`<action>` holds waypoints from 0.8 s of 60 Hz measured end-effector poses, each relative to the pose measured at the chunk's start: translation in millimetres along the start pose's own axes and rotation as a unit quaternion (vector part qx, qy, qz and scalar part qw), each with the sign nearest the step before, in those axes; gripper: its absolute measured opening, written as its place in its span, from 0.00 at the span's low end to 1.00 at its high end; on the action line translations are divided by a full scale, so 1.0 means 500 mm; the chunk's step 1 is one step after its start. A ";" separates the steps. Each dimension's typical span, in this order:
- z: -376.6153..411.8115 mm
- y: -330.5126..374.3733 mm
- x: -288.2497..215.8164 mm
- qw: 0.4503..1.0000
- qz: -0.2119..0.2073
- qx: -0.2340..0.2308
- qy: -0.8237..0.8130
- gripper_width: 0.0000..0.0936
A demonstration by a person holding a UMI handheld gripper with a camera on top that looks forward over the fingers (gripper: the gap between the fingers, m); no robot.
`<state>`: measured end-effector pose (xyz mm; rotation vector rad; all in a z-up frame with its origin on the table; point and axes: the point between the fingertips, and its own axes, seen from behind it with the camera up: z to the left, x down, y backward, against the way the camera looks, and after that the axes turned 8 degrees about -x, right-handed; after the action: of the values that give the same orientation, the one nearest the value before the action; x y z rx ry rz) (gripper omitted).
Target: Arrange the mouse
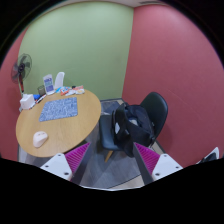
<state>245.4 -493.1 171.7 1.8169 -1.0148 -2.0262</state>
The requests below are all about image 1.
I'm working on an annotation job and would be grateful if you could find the orange white snack packet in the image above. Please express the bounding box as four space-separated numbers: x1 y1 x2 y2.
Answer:
73 85 85 94

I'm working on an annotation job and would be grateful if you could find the white tissue box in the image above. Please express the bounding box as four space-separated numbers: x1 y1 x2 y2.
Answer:
20 94 35 110

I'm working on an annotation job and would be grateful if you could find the dark pen cup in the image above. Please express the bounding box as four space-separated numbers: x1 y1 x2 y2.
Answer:
37 85 46 96

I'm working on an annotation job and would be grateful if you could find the black plastic chair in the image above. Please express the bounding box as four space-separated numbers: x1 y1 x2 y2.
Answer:
99 92 168 161

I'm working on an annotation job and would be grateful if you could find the round wooden table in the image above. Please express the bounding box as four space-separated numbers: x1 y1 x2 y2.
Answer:
16 90 101 157

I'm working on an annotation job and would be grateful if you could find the black backpack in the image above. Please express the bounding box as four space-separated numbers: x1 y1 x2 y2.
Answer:
112 103 155 157

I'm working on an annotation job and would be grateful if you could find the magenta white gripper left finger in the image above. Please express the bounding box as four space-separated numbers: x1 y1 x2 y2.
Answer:
41 143 90 181

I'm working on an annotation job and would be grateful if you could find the blue patterned mouse pad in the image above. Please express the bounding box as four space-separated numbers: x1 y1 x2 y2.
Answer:
39 97 78 122

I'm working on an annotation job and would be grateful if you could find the white computer mouse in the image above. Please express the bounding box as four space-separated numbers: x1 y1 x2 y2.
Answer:
33 131 48 148

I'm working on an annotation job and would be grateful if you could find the black standing fan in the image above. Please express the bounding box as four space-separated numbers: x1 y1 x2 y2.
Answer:
11 53 32 93

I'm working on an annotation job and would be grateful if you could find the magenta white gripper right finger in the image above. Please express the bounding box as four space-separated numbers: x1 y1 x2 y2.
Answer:
133 143 182 181

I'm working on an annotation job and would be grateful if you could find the white blue standing card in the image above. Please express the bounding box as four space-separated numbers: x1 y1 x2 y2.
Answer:
43 74 55 95

